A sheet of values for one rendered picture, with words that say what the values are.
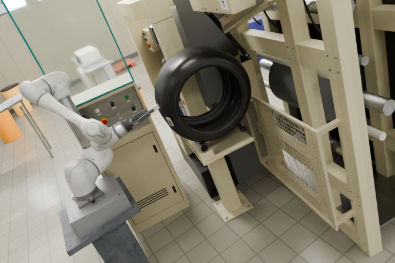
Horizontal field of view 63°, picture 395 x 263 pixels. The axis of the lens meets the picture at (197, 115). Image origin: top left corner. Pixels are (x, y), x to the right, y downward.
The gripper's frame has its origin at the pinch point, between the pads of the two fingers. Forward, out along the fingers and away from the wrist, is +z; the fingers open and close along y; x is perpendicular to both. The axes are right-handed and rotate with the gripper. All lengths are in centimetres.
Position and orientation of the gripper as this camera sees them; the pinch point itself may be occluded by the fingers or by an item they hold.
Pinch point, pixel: (153, 108)
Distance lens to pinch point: 195.6
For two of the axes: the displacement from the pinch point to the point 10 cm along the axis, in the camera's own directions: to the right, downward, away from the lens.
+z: 8.4, -5.4, 1.1
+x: 4.4, 7.8, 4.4
